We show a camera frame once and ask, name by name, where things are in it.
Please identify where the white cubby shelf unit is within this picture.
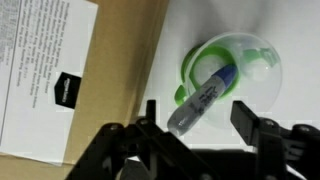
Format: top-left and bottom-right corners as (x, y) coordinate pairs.
(134, 0), (320, 151)

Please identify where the grey marker pen blue cap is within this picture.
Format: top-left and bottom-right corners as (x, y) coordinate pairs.
(166, 64), (239, 137)

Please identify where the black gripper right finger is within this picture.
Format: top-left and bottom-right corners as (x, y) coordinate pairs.
(230, 100), (320, 180)

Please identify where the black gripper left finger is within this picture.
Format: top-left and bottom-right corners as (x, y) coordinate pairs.
(66, 99), (218, 180)

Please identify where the white printed paper label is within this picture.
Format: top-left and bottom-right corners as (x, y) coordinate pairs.
(0, 0), (100, 167)

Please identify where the brown cardboard box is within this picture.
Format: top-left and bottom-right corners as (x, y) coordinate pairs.
(0, 0), (170, 180)

